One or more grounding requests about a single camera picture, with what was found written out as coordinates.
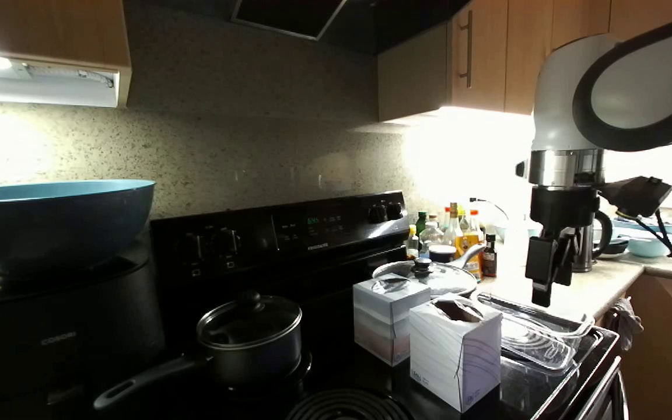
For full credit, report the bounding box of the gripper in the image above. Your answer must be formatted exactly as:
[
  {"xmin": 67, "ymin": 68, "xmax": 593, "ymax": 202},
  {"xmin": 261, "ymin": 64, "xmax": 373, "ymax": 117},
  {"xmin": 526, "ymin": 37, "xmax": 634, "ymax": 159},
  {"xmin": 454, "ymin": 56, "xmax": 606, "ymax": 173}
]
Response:
[{"xmin": 525, "ymin": 185, "xmax": 601, "ymax": 308}]

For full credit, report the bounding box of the black bowl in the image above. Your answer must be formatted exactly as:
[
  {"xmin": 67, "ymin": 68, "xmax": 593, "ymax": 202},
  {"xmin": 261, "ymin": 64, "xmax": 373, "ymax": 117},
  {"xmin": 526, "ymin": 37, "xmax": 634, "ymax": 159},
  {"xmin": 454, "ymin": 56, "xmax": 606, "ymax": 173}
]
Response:
[{"xmin": 597, "ymin": 237, "xmax": 630, "ymax": 258}]

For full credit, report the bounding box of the teal bowl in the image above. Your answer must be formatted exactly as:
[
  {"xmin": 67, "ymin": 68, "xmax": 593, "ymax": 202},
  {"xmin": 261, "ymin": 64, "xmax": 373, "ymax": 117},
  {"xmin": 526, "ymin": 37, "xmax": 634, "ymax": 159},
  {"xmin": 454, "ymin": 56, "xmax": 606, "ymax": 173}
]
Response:
[{"xmin": 626, "ymin": 236, "xmax": 672, "ymax": 259}]

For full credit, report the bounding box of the black stove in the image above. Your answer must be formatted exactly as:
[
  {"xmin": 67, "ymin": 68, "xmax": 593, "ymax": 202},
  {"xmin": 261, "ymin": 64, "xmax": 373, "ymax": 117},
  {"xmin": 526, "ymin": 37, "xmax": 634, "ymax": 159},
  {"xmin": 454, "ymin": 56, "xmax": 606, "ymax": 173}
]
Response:
[{"xmin": 79, "ymin": 190, "xmax": 629, "ymax": 420}]

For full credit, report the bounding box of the large blue bowl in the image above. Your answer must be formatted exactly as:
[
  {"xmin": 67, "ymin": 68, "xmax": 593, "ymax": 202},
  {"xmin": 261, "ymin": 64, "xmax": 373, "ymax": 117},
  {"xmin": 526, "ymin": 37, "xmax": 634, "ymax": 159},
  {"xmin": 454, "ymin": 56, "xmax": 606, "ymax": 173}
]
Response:
[{"xmin": 0, "ymin": 179, "xmax": 156, "ymax": 279}]

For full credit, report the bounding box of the small dark sauce bottle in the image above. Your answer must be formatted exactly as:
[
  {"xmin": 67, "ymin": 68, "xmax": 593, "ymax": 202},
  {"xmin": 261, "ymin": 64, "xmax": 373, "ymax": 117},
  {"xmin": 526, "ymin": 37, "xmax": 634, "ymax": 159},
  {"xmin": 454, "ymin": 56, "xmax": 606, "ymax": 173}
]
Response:
[{"xmin": 481, "ymin": 233, "xmax": 499, "ymax": 278}]

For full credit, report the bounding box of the clear glass baking dish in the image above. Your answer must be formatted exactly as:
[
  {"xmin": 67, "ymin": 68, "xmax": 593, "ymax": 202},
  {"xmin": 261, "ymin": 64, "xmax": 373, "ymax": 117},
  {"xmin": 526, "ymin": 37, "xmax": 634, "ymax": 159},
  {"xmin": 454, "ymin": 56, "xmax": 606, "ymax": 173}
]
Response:
[{"xmin": 469, "ymin": 290, "xmax": 597, "ymax": 372}]

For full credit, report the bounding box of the red capped bottle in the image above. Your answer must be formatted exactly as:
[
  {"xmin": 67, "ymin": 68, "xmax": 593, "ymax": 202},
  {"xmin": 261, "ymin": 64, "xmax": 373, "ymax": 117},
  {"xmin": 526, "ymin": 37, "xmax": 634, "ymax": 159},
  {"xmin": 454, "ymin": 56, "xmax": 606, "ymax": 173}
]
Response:
[{"xmin": 468, "ymin": 209, "xmax": 485, "ymax": 243}]

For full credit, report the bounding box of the yellow oil bottle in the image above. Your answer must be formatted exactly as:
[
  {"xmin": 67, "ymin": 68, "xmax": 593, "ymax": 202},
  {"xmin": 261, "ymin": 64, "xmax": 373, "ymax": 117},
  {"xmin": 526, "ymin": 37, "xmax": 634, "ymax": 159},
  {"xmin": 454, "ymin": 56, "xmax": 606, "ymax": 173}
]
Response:
[{"xmin": 454, "ymin": 202, "xmax": 484, "ymax": 281}]

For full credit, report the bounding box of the grey dish towel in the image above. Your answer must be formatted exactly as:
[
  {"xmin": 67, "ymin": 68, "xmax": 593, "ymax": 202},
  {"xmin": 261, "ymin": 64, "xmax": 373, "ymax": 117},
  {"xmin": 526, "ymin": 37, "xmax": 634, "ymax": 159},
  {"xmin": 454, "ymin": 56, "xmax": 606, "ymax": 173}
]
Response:
[{"xmin": 603, "ymin": 296, "xmax": 645, "ymax": 352}]

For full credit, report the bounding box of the blue plate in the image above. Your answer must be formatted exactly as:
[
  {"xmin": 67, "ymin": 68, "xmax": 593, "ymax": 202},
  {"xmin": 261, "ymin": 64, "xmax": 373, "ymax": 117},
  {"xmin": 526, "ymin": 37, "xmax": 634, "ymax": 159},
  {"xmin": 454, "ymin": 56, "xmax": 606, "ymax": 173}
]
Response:
[{"xmin": 612, "ymin": 216, "xmax": 672, "ymax": 236}]

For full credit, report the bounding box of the dark jar with white lid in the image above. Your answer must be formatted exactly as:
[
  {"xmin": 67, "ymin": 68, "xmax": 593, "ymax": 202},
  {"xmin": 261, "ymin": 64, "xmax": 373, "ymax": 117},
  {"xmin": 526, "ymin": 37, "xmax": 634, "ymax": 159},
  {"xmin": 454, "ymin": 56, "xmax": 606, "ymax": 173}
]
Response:
[{"xmin": 428, "ymin": 244, "xmax": 458, "ymax": 264}]

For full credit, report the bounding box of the frying pan with glass lid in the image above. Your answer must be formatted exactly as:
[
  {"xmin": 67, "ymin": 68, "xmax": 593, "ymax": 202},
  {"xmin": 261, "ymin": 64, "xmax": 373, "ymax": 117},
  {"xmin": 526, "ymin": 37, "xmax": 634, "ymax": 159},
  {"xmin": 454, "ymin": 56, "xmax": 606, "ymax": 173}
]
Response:
[{"xmin": 372, "ymin": 244, "xmax": 487, "ymax": 298}]

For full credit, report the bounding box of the clear glass bottle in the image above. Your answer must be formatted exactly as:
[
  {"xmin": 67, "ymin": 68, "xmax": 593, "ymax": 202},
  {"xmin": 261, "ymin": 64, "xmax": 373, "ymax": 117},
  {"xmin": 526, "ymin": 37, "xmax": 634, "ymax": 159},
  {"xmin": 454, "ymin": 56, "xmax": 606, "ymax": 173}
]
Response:
[{"xmin": 419, "ymin": 220, "xmax": 445, "ymax": 258}]

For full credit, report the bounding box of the grey white tissue box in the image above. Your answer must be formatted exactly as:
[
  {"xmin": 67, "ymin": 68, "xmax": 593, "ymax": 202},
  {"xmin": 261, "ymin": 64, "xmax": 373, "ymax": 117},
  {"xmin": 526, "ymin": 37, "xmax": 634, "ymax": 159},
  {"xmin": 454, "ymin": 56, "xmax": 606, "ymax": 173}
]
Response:
[{"xmin": 352, "ymin": 272, "xmax": 432, "ymax": 368}]

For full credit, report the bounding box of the coil burner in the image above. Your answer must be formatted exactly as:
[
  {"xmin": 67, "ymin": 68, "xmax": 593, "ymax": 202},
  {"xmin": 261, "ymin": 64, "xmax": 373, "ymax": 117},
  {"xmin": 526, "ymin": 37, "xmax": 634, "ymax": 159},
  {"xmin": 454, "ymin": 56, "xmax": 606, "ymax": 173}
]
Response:
[{"xmin": 285, "ymin": 387, "xmax": 414, "ymax": 420}]

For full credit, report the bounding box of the glass saucepan lid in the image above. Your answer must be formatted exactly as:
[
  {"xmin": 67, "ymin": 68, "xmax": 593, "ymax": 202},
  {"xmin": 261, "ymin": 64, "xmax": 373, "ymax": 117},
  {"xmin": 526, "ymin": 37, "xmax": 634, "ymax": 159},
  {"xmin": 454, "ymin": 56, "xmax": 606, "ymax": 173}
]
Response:
[{"xmin": 197, "ymin": 290, "xmax": 303, "ymax": 352}]

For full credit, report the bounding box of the black saucepan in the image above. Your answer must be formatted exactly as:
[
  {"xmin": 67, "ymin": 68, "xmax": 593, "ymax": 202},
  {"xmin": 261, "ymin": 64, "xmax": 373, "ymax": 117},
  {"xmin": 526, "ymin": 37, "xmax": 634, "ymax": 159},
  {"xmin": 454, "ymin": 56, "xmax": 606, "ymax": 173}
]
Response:
[{"xmin": 93, "ymin": 290, "xmax": 305, "ymax": 412}]

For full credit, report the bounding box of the range hood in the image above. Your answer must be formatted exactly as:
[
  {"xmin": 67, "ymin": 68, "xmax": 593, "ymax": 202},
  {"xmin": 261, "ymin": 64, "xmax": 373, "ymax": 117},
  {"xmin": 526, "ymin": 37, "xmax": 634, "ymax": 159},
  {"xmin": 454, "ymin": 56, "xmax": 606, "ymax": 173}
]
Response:
[{"xmin": 230, "ymin": 0, "xmax": 349, "ymax": 42}]

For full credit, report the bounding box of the black countertop cooker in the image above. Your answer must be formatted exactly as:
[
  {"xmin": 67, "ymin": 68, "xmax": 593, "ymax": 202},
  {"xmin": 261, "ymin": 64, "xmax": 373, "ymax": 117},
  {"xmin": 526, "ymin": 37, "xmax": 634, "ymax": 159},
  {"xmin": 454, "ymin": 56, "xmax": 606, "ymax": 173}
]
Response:
[{"xmin": 0, "ymin": 245, "xmax": 166, "ymax": 412}]

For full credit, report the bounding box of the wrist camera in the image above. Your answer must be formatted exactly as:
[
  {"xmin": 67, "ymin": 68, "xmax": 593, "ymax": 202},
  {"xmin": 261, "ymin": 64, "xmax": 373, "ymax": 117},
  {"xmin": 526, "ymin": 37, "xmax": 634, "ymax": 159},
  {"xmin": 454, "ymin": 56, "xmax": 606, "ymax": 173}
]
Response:
[{"xmin": 597, "ymin": 176, "xmax": 672, "ymax": 219}]

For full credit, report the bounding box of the oven door handle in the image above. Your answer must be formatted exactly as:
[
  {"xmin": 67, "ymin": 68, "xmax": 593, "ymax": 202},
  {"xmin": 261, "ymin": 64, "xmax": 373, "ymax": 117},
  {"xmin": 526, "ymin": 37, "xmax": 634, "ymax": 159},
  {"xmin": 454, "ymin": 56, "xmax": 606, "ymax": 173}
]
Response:
[{"xmin": 571, "ymin": 355, "xmax": 629, "ymax": 420}]

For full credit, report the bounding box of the row of wooden wall cabinets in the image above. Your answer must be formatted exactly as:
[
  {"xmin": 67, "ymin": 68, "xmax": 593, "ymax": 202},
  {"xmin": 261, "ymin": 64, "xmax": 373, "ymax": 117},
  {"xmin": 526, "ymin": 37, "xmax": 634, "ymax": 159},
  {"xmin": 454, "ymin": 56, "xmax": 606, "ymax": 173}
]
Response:
[{"xmin": 377, "ymin": 0, "xmax": 672, "ymax": 124}]

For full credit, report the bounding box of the cabinet door handle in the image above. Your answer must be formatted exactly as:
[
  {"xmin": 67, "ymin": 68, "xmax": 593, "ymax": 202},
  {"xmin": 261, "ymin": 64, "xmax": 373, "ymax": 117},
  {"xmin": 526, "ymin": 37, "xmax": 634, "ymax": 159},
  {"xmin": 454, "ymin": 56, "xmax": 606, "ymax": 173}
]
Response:
[{"xmin": 458, "ymin": 9, "xmax": 474, "ymax": 89}]

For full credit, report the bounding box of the wooden wall cabinet with light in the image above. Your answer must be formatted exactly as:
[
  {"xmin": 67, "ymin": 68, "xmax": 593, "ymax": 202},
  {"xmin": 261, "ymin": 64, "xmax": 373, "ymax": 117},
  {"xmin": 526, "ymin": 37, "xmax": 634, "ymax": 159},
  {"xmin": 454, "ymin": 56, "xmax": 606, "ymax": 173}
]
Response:
[{"xmin": 0, "ymin": 0, "xmax": 133, "ymax": 109}]

